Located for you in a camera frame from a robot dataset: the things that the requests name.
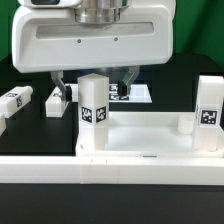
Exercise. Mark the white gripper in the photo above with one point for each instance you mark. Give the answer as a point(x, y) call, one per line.
point(71, 36)

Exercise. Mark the white desk top tray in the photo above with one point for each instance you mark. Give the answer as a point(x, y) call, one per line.
point(151, 135)

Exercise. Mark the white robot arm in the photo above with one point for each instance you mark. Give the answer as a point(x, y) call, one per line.
point(60, 35)

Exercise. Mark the white marker base plate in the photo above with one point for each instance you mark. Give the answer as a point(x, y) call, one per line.
point(139, 93)

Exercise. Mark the white front obstacle rail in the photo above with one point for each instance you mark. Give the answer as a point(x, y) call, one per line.
point(74, 170)

